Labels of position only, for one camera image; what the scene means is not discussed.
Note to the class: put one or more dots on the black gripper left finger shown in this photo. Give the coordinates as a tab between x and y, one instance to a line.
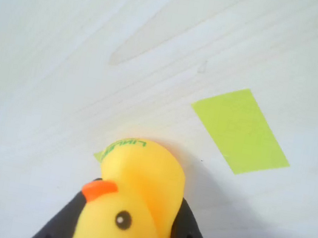
56	227

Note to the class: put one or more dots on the yellow rubber duck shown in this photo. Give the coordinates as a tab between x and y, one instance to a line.
141	183

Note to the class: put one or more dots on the yellow tape marker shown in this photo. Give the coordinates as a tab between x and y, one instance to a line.
241	130
98	156

